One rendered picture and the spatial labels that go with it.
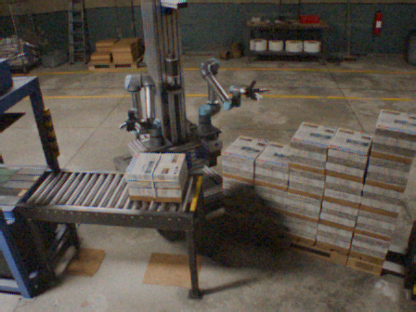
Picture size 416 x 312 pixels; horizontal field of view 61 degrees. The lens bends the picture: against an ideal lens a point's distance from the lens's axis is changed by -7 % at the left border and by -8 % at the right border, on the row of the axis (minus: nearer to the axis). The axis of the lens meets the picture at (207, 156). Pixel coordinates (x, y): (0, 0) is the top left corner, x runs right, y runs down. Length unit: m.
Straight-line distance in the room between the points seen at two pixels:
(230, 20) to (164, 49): 6.17
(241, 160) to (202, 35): 6.71
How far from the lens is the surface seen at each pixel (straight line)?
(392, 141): 2.71
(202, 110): 3.46
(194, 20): 9.50
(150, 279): 3.23
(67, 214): 2.82
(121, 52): 8.96
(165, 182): 2.56
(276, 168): 3.01
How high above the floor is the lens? 2.34
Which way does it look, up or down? 29 degrees down
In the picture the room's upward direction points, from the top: 3 degrees counter-clockwise
